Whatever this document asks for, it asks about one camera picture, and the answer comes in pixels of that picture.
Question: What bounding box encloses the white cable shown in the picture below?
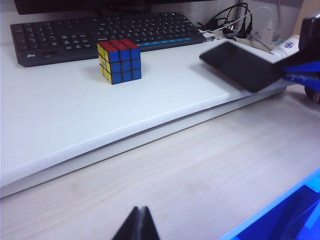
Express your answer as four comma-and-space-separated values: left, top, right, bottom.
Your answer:
198, 6, 273, 35

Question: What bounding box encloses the black cable bundle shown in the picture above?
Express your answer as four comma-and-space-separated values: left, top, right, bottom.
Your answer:
197, 2, 253, 40

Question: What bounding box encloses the black computer monitor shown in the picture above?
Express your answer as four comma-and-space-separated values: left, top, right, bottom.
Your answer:
13, 0, 220, 16

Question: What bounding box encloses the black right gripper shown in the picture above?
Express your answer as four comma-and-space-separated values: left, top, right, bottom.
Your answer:
271, 11, 320, 87

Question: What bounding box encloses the white power adapter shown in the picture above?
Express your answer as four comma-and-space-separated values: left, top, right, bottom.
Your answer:
261, 21, 276, 44

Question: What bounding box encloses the white desk riser board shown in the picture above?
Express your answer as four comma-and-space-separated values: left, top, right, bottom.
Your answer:
0, 39, 291, 188

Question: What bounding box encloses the black computer keyboard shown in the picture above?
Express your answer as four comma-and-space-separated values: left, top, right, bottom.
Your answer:
9, 11, 209, 68

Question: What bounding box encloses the blue plastic bin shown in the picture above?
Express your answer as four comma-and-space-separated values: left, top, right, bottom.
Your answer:
219, 166, 320, 240

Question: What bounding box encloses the Rubik's cube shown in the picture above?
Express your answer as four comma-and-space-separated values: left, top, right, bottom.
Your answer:
96, 38, 142, 86

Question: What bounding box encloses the brown cardboard box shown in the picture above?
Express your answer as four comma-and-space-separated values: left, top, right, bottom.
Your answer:
296, 0, 320, 36

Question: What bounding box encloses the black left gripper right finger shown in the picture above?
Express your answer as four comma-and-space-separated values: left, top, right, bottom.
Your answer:
139, 205, 161, 240

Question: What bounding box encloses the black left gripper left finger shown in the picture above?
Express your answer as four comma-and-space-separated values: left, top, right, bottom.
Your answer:
111, 206, 141, 240

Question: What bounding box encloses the grey riser base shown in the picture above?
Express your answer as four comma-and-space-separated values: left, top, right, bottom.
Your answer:
0, 86, 292, 200

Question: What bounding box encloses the black smartphone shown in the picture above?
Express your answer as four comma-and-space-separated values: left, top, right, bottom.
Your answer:
199, 40, 286, 94

